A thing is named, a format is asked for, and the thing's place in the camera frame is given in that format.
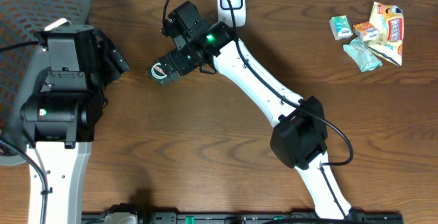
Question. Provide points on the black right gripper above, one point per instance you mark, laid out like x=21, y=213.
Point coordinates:
x=178, y=66

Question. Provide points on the dark green balm box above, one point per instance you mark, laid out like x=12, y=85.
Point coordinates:
x=157, y=73

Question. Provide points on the small teal snack box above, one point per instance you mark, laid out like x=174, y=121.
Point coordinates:
x=340, y=27

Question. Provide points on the teal snack pack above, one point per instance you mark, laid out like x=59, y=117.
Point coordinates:
x=363, y=57

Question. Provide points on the small orange snack box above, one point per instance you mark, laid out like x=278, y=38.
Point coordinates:
x=366, y=31

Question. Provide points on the yellow snack chip bag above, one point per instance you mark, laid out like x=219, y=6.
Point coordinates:
x=389, y=21

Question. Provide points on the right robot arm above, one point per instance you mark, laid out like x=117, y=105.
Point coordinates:
x=299, y=128

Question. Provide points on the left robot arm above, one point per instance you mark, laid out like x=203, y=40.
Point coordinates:
x=63, y=99

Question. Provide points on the white barcode scanner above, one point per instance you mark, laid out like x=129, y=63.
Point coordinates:
x=239, y=10

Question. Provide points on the dark grey plastic basket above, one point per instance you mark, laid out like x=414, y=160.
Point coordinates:
x=19, y=20

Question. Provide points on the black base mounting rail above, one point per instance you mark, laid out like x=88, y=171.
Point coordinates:
x=173, y=218

